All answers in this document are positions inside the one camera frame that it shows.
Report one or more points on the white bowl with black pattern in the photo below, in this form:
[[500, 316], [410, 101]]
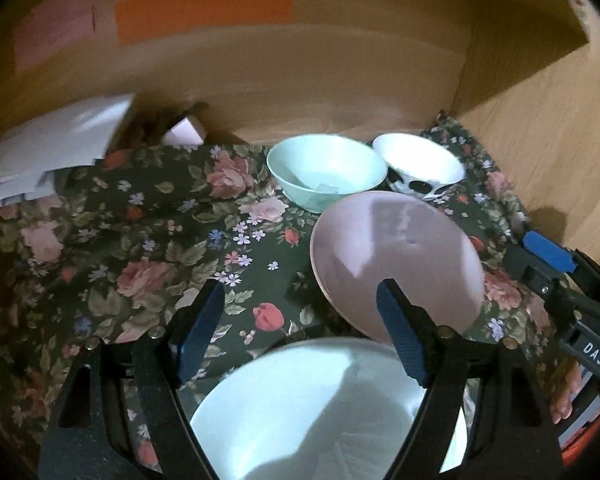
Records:
[[415, 157]]

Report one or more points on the pink sticky note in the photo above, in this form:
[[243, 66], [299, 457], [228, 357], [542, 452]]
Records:
[[50, 25]]

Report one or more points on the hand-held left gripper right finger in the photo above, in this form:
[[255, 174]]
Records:
[[402, 335]]

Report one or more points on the pink plate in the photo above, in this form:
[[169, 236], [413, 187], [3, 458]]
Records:
[[395, 240]]

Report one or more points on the stack of white papers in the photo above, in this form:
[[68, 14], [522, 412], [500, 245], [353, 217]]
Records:
[[55, 145]]

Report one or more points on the white plate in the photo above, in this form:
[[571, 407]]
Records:
[[300, 410]]

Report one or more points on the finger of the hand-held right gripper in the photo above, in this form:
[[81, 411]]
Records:
[[547, 252], [530, 270]]

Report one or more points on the person's right hand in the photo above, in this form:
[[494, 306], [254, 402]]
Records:
[[572, 390]]

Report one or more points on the small pink box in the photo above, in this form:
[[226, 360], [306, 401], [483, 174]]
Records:
[[182, 132]]

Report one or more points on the teal bowl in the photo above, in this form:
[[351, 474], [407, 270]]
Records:
[[325, 165]]

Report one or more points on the orange sticky note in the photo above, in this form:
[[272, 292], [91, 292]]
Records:
[[205, 7]]

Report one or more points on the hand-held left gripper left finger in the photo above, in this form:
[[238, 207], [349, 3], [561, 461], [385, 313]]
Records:
[[200, 330]]

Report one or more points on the dark floral cloth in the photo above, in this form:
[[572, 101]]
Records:
[[130, 240]]

